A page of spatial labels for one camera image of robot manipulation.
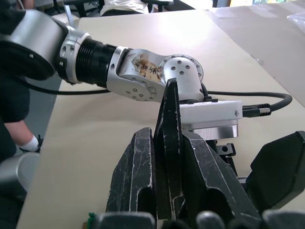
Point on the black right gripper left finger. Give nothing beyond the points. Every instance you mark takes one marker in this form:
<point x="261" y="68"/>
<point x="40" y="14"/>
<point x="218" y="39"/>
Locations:
<point x="133" y="171"/>

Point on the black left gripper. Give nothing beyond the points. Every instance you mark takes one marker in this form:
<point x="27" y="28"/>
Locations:
<point x="230" y="164"/>

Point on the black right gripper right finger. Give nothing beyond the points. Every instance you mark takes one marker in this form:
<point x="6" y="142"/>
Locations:
<point x="209" y="176"/>

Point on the black ribbed finger piece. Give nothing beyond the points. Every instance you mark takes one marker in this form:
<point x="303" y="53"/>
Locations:
<point x="278" y="167"/>

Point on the silver robot body part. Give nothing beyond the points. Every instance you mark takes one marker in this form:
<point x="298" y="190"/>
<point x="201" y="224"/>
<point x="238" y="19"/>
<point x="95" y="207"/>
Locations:
<point x="19" y="171"/>

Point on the white gloved person's hand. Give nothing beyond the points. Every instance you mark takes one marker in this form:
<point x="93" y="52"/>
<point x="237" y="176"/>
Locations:
<point x="31" y="143"/>

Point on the small green and brown block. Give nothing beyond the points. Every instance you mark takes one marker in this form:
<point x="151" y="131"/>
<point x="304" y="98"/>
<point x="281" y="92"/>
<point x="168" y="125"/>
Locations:
<point x="91" y="219"/>

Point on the grey-brown cardboard sheet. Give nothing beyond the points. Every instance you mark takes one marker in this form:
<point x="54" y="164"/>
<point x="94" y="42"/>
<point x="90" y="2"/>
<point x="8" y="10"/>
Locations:
<point x="262" y="47"/>

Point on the black office chair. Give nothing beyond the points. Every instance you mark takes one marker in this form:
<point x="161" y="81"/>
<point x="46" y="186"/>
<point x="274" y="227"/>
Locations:
<point x="157" y="4"/>

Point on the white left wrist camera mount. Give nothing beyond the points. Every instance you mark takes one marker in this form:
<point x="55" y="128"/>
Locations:
<point x="209" y="111"/>

